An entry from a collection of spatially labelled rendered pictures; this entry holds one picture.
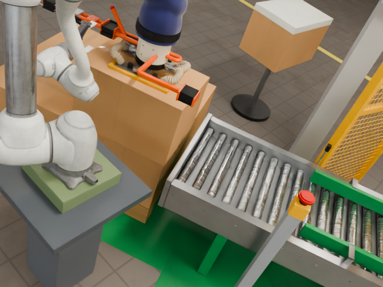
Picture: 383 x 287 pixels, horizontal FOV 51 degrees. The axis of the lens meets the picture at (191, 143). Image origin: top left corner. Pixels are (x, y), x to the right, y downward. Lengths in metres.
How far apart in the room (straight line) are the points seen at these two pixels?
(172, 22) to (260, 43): 1.51
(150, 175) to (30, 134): 0.98
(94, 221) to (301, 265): 1.10
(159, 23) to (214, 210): 0.96
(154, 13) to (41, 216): 1.01
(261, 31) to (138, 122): 1.57
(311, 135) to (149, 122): 1.54
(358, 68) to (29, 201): 2.20
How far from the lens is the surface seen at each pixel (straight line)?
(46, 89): 2.58
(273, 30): 3.27
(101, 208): 1.70
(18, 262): 2.43
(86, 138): 1.53
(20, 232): 2.53
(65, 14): 1.54
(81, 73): 1.71
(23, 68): 1.42
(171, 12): 1.93
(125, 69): 2.09
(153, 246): 2.54
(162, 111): 2.00
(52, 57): 1.81
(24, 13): 1.37
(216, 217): 2.11
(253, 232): 2.11
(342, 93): 3.03
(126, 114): 2.12
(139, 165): 2.30
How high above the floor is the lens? 2.09
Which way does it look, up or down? 40 degrees down
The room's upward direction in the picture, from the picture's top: 21 degrees clockwise
